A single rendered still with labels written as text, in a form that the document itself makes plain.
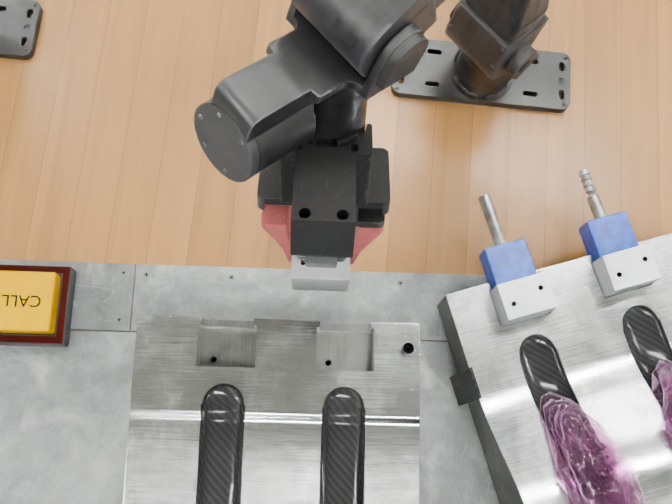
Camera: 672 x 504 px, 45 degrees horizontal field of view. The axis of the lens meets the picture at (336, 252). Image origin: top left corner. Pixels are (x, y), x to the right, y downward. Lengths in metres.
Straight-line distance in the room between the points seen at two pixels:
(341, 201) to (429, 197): 0.35
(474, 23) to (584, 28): 0.24
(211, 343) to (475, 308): 0.26
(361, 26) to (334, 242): 0.14
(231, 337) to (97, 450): 0.18
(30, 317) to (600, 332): 0.56
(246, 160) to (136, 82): 0.44
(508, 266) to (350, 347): 0.17
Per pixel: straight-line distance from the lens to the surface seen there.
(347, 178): 0.56
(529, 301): 0.79
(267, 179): 0.63
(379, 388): 0.75
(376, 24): 0.50
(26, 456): 0.87
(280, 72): 0.53
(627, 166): 0.96
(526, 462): 0.78
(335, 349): 0.78
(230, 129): 0.52
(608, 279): 0.83
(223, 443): 0.75
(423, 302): 0.86
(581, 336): 0.83
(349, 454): 0.75
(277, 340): 0.75
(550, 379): 0.82
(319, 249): 0.55
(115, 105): 0.94
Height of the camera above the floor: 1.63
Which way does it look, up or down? 75 degrees down
